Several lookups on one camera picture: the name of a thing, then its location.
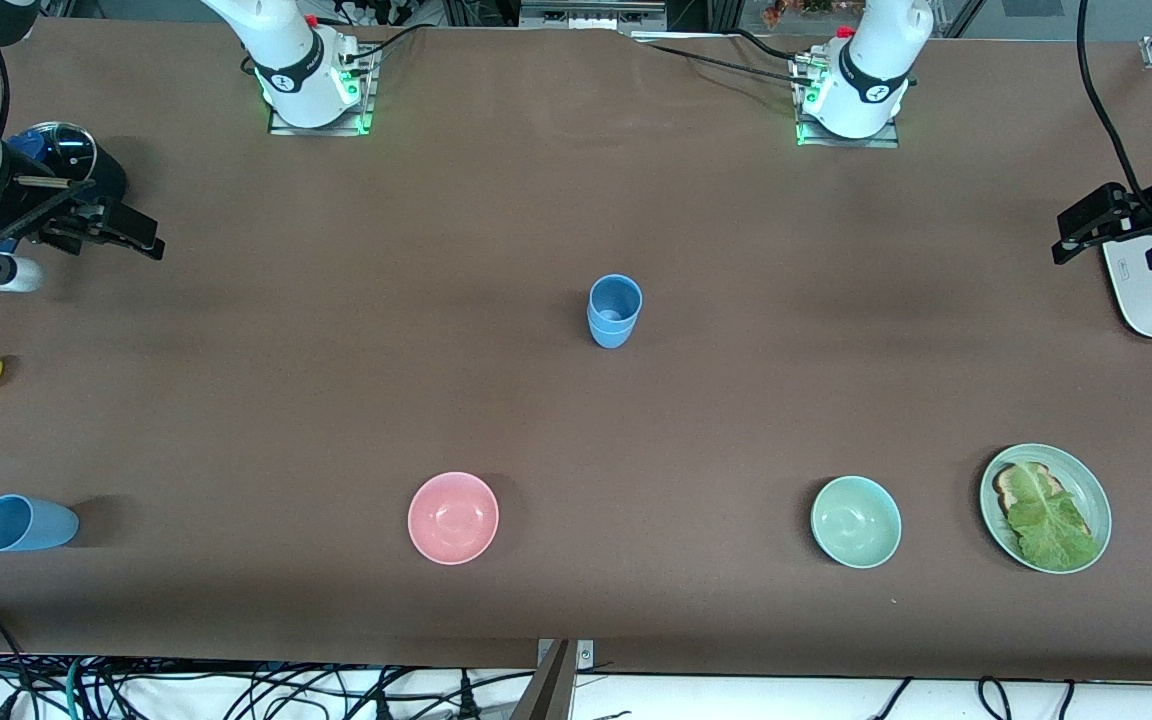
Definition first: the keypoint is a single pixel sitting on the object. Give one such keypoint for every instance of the grey power strip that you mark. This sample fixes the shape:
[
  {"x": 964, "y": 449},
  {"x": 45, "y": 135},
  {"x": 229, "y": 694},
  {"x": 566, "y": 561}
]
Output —
[{"x": 591, "y": 15}]

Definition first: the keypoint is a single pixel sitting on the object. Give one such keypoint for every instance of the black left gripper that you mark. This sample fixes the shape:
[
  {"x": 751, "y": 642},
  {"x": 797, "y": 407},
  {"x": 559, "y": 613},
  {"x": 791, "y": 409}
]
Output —
[{"x": 1142, "y": 212}]

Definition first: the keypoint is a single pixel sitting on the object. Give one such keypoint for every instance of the orange artificial plant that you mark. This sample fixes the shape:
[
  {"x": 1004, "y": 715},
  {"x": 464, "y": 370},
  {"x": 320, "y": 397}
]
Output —
[{"x": 786, "y": 10}]

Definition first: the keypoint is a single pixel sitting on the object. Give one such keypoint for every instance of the dark blue saucepan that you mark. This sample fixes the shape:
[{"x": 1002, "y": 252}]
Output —
[{"x": 111, "y": 175}]

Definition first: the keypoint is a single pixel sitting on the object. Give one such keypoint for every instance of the toast slice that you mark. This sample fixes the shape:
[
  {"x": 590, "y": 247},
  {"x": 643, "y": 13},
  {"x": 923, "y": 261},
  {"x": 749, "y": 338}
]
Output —
[{"x": 1008, "y": 488}]

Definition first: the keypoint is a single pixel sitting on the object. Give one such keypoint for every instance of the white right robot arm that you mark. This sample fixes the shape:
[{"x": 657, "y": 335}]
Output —
[{"x": 296, "y": 70}]

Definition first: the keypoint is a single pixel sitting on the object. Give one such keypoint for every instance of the pink bowl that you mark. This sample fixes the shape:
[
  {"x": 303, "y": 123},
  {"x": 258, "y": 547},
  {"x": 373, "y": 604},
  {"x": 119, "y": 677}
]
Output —
[{"x": 453, "y": 518}]

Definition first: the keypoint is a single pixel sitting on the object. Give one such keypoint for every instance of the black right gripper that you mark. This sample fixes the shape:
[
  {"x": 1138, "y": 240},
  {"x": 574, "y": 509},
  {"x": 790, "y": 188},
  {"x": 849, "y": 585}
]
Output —
[{"x": 44, "y": 203}]

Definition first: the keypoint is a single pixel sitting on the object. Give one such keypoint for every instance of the pale green bowl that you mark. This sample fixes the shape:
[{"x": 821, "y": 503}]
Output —
[{"x": 856, "y": 522}]

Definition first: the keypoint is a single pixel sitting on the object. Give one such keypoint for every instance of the pale green plate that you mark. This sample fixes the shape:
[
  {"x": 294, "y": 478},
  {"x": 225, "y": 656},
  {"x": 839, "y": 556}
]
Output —
[{"x": 1086, "y": 490}]

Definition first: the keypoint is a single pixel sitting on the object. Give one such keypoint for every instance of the green lettuce leaf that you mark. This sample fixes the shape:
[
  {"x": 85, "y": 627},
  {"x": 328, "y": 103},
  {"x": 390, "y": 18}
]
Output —
[{"x": 1051, "y": 530}]

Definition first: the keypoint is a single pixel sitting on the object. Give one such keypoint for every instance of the small metal bracket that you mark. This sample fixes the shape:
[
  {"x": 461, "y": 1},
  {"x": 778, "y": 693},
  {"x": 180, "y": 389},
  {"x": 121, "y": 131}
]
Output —
[{"x": 586, "y": 655}]

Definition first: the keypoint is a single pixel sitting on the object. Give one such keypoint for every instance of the dark metal stand bar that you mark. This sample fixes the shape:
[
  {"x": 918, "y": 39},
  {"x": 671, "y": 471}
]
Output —
[{"x": 546, "y": 695}]

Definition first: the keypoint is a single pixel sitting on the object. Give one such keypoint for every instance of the blue plastic cup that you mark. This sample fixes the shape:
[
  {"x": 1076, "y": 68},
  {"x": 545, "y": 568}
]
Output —
[
  {"x": 616, "y": 298},
  {"x": 36, "y": 525},
  {"x": 611, "y": 341}
]

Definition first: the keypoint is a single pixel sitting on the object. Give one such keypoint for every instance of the glass lid with blue knob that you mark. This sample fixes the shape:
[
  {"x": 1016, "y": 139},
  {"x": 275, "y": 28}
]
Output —
[{"x": 71, "y": 155}]

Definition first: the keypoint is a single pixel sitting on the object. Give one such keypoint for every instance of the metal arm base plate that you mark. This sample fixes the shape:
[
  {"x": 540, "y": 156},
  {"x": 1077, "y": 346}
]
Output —
[
  {"x": 368, "y": 100},
  {"x": 804, "y": 135}
]

